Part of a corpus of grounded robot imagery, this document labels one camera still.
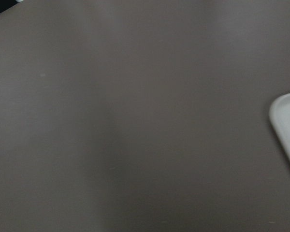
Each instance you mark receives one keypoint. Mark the white rabbit tray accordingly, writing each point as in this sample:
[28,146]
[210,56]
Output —
[279,115]

